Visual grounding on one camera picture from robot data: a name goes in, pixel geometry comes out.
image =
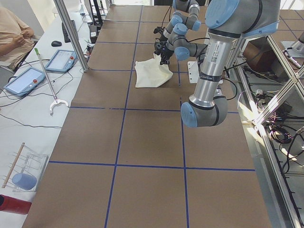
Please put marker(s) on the black device white label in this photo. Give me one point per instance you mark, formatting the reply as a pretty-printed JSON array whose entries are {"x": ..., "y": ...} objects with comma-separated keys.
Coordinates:
[{"x": 93, "y": 33}]

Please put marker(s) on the near blue teach pendant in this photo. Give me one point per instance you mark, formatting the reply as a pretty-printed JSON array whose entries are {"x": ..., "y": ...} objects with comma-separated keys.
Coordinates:
[{"x": 25, "y": 82}]

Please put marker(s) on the white reacher grabber stick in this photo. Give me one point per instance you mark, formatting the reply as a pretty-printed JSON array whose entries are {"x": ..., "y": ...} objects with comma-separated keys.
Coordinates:
[{"x": 56, "y": 101}]

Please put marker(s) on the brown cardboard box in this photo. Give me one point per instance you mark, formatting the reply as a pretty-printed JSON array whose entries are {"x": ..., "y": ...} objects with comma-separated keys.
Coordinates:
[{"x": 257, "y": 59}]

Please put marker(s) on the clear acrylic rack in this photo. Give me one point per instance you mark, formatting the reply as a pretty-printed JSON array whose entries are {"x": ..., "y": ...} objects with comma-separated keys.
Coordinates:
[{"x": 29, "y": 162}]

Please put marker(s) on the cream long-sleeve cat shirt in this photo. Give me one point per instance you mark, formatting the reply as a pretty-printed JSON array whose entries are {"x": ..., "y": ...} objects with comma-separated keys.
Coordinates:
[{"x": 151, "y": 74}]

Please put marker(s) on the black keyboard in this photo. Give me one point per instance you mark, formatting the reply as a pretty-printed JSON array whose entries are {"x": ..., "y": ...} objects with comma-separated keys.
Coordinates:
[{"x": 65, "y": 33}]

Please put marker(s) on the aluminium frame truss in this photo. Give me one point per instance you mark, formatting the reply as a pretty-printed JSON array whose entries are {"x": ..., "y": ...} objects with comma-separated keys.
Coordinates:
[{"x": 272, "y": 103}]

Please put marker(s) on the aluminium frame post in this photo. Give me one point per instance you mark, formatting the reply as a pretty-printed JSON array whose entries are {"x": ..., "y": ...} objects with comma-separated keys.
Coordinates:
[{"x": 64, "y": 15}]

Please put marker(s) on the wooden dowel stick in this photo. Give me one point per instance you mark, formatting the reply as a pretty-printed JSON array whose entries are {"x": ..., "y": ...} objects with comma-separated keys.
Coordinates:
[{"x": 13, "y": 165}]

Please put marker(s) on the seated person beige shirt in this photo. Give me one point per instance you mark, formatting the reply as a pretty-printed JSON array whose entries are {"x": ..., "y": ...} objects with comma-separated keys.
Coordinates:
[{"x": 15, "y": 38}]

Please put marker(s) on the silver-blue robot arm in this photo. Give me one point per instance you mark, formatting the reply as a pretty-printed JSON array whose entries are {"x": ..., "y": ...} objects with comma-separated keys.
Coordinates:
[
  {"x": 186, "y": 12},
  {"x": 227, "y": 21}
]

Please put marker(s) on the black computer mouse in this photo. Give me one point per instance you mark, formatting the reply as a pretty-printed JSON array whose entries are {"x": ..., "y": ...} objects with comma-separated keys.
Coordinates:
[{"x": 56, "y": 43}]

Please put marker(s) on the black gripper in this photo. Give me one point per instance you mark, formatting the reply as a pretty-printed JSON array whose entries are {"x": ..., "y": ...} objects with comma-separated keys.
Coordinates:
[
  {"x": 162, "y": 38},
  {"x": 165, "y": 52}
]

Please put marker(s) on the blue teach pendant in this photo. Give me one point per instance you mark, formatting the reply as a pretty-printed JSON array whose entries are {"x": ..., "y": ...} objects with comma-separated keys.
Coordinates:
[
  {"x": 61, "y": 61},
  {"x": 25, "y": 82}
]

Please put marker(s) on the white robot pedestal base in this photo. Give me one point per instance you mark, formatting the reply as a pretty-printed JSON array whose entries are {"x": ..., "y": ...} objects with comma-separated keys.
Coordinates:
[{"x": 193, "y": 71}]

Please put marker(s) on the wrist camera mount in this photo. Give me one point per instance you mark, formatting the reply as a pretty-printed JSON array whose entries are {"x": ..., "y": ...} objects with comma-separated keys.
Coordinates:
[
  {"x": 159, "y": 47},
  {"x": 159, "y": 30}
]

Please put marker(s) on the red cylinder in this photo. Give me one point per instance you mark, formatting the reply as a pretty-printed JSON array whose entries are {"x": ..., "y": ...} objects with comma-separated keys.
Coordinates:
[{"x": 14, "y": 205}]

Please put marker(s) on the far blue teach pendant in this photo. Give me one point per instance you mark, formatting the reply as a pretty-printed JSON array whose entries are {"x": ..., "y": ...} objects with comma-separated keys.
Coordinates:
[{"x": 61, "y": 61}]

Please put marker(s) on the light blue cup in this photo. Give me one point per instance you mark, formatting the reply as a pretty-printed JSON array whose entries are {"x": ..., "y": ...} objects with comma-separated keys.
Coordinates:
[{"x": 24, "y": 181}]

